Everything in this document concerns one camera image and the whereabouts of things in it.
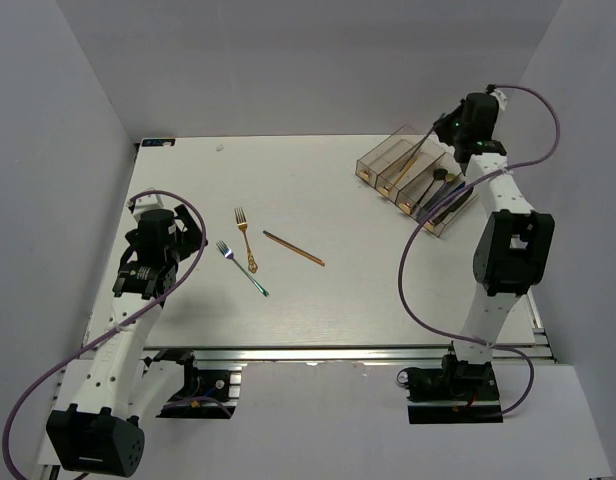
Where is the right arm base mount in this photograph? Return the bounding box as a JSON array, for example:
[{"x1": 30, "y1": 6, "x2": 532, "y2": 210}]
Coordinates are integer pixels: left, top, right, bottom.
[{"x1": 396, "y1": 367, "x2": 503, "y2": 425}]

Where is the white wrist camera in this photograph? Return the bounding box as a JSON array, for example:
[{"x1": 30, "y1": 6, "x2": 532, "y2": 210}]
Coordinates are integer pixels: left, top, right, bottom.
[
  {"x1": 491, "y1": 88, "x2": 508, "y2": 111},
  {"x1": 126, "y1": 189, "x2": 164, "y2": 222}
]

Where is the blue knife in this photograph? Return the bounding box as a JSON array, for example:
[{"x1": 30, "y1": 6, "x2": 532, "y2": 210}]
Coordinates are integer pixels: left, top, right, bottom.
[{"x1": 425, "y1": 182, "x2": 465, "y2": 211}]

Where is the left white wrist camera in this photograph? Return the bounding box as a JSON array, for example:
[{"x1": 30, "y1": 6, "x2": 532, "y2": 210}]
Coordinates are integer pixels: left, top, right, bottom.
[{"x1": 126, "y1": 189, "x2": 164, "y2": 222}]

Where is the gold chopstick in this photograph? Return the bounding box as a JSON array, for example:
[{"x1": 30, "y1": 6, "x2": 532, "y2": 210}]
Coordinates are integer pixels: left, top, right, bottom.
[
  {"x1": 262, "y1": 230, "x2": 326, "y2": 267},
  {"x1": 388, "y1": 154, "x2": 418, "y2": 191}
]

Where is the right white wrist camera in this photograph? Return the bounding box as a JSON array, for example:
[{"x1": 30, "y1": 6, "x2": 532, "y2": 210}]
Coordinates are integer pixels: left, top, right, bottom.
[{"x1": 491, "y1": 88, "x2": 508, "y2": 111}]

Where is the black spoon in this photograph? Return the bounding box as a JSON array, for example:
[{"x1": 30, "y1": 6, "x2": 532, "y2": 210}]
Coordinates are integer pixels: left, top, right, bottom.
[{"x1": 416, "y1": 168, "x2": 448, "y2": 210}]

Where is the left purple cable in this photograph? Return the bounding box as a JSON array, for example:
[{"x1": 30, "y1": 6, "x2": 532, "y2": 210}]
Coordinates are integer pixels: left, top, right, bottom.
[{"x1": 1, "y1": 189, "x2": 208, "y2": 480}]

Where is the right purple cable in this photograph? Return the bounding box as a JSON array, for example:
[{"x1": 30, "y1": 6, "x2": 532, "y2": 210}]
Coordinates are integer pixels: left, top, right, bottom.
[{"x1": 397, "y1": 85, "x2": 562, "y2": 419}]

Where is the left blue table label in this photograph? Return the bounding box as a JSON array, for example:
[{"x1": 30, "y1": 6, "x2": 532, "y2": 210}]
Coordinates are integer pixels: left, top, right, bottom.
[{"x1": 140, "y1": 138, "x2": 176, "y2": 148}]

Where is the clear compartment organizer tray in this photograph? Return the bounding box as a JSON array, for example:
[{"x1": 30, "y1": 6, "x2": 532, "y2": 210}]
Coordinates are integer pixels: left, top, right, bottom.
[{"x1": 355, "y1": 125, "x2": 475, "y2": 237}]

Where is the iridescent rainbow fork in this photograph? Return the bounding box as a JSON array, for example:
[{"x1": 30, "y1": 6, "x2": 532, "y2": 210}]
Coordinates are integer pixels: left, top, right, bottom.
[{"x1": 216, "y1": 241, "x2": 269, "y2": 297}]

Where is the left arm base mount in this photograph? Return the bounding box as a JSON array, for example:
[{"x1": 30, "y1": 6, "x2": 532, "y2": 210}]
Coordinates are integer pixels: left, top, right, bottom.
[{"x1": 142, "y1": 348, "x2": 236, "y2": 419}]

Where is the purple cable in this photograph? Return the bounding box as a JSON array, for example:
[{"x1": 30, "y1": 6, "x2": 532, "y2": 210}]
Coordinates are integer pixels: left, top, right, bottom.
[
  {"x1": 1, "y1": 189, "x2": 208, "y2": 480},
  {"x1": 397, "y1": 85, "x2": 562, "y2": 419}
]

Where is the black knife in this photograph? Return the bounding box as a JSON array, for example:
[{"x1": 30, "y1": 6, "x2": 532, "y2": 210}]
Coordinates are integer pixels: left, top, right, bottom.
[{"x1": 430, "y1": 190, "x2": 473, "y2": 226}]

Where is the blue grey chopstick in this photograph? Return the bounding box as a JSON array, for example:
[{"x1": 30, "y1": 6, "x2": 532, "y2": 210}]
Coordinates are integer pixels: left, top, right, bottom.
[{"x1": 404, "y1": 113, "x2": 445, "y2": 164}]

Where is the iridescent pink spoon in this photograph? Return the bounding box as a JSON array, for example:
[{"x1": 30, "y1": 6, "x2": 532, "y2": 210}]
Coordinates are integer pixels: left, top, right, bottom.
[{"x1": 418, "y1": 174, "x2": 458, "y2": 219}]

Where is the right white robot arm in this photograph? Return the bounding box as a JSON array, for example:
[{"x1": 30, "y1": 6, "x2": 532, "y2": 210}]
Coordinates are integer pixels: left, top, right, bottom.
[{"x1": 436, "y1": 92, "x2": 555, "y2": 399}]

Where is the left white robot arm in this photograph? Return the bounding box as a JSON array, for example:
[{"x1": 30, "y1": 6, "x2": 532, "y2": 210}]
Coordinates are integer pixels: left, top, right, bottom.
[{"x1": 46, "y1": 204, "x2": 207, "y2": 478}]

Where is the gold ornate fork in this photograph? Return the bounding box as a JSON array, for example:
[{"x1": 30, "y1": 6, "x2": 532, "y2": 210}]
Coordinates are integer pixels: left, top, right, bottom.
[{"x1": 234, "y1": 207, "x2": 258, "y2": 273}]

